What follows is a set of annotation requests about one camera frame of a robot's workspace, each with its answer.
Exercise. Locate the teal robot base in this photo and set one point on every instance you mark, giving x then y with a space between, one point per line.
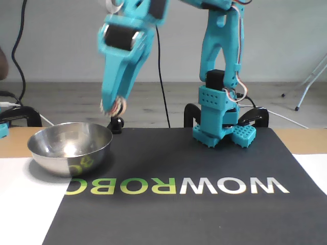
212 114

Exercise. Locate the black table clamp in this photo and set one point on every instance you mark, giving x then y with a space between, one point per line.
25 111
190 112
255 114

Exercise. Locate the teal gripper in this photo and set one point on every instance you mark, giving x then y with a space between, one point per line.
120 57

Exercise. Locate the small teal printed part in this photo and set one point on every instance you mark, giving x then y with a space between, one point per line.
3 130

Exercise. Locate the black mat with WOWROBO print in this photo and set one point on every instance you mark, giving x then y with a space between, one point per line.
178 158

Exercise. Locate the white paper sheet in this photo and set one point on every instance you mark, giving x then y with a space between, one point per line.
25 204
314 168

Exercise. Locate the brown rounded object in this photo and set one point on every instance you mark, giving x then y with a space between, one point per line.
3 66

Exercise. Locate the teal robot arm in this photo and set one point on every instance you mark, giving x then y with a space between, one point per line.
212 51

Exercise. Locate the metal bowl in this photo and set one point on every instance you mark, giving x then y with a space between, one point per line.
51 143

